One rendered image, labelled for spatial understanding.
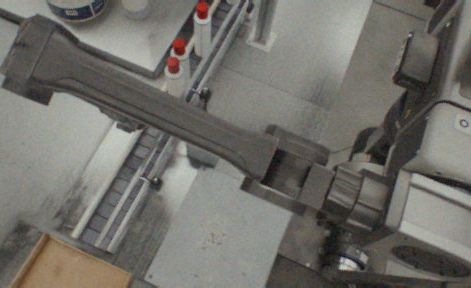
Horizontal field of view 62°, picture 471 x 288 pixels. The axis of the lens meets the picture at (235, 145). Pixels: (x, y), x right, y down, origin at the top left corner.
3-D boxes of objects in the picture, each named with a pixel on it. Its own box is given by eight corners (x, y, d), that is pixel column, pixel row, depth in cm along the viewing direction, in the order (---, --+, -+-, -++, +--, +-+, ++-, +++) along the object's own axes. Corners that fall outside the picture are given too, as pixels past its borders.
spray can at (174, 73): (173, 91, 123) (168, 50, 104) (188, 97, 123) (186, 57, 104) (166, 104, 121) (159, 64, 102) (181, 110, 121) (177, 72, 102)
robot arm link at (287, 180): (331, 215, 50) (347, 176, 51) (258, 183, 51) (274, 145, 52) (320, 210, 59) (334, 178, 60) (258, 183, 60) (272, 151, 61)
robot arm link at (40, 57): (-40, 71, 41) (3, -15, 42) (0, 84, 54) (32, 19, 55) (314, 222, 53) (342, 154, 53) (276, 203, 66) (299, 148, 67)
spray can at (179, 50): (178, 75, 126) (174, 32, 107) (193, 81, 125) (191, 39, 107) (171, 87, 124) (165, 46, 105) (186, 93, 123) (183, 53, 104)
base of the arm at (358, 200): (358, 249, 56) (396, 232, 45) (306, 225, 57) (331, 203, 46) (374, 196, 60) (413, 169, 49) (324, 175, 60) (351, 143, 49)
